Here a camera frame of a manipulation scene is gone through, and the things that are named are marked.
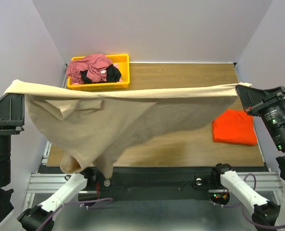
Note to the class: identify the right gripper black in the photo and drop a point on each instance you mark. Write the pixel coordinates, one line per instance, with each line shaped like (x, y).
(260, 104)

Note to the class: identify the aluminium frame rail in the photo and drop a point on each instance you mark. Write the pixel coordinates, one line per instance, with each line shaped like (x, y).
(47, 194)

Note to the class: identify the orange folded t shirt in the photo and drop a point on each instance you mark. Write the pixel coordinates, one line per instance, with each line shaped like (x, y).
(234, 127)

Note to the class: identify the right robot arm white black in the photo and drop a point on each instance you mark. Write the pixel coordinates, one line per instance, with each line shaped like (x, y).
(265, 214)

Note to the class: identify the pink t shirt in bin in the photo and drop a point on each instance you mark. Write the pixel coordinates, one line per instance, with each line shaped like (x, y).
(95, 65)

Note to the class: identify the black t shirt in bin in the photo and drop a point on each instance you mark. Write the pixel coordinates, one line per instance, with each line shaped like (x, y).
(111, 75)

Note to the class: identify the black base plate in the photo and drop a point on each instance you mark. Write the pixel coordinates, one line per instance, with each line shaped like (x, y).
(153, 183)

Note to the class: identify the yellow plastic bin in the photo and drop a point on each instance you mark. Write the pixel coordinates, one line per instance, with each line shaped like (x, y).
(124, 67)

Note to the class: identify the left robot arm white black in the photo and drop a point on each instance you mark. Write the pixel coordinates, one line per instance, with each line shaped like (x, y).
(8, 221)

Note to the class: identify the beige t shirt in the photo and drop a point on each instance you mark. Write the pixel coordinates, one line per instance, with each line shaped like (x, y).
(95, 128)

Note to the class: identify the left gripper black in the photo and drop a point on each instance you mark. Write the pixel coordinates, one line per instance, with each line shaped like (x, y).
(12, 108)

